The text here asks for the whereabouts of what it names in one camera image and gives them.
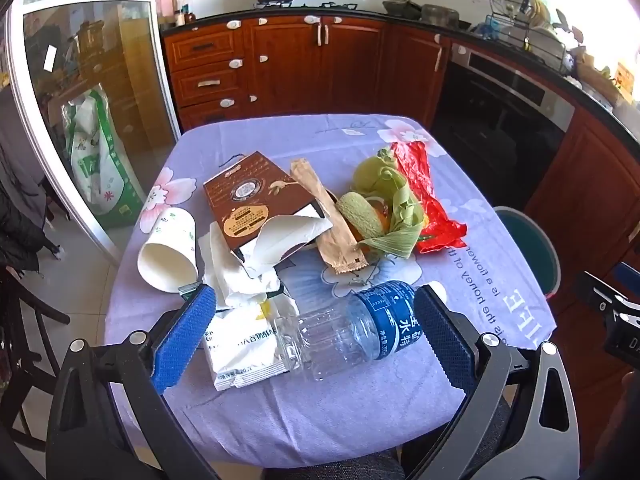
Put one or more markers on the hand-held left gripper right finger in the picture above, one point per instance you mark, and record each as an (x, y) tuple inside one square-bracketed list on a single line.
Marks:
[(445, 335)]

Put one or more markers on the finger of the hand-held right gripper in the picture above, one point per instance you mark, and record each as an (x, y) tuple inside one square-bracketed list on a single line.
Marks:
[(597, 296), (630, 275)]

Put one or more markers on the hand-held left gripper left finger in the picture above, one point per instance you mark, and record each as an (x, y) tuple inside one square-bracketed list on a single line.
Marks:
[(185, 335)]

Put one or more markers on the green foil packet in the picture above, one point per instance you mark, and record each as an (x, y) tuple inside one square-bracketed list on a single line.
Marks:
[(189, 288)]

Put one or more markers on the white snack packet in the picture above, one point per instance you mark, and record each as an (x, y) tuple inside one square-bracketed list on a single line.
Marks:
[(240, 355)]

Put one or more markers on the clear plastic bottle blue label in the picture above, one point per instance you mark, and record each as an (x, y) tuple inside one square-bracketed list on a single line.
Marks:
[(350, 330)]

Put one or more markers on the white paper cup green print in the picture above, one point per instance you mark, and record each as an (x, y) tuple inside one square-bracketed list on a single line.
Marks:
[(170, 240)]

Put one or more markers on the green corn husk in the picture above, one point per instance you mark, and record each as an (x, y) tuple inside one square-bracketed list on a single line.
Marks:
[(402, 220)]

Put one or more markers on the brown paper sleeve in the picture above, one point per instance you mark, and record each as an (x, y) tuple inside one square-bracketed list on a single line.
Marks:
[(340, 245)]

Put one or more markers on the white paper tissue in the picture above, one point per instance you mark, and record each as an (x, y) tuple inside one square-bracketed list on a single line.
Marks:
[(290, 235)]

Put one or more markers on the red plastic wrapper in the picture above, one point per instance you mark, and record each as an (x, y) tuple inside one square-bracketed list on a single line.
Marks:
[(425, 190)]

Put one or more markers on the brown cardboard box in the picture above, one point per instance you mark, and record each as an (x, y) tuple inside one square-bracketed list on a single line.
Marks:
[(250, 195)]

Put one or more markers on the purple floral tablecloth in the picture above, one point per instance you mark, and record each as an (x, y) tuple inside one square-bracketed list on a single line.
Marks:
[(350, 405)]

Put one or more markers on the dark wooden chair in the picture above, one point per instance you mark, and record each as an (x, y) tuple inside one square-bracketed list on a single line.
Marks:
[(20, 340)]

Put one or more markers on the green white plastic bag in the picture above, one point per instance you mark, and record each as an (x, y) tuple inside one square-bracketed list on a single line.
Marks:
[(95, 170)]

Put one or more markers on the built-in black oven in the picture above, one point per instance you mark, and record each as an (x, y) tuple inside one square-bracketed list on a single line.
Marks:
[(500, 125)]

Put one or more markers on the black jacket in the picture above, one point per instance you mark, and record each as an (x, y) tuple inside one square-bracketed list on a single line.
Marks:
[(20, 220)]

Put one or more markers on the glass sliding door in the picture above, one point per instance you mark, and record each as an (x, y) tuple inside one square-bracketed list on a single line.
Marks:
[(75, 60)]

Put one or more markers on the wooden kitchen cabinets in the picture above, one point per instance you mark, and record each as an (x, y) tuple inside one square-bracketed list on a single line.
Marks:
[(300, 60)]

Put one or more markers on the gas stove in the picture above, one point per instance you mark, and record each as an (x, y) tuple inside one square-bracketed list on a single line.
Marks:
[(320, 6)]

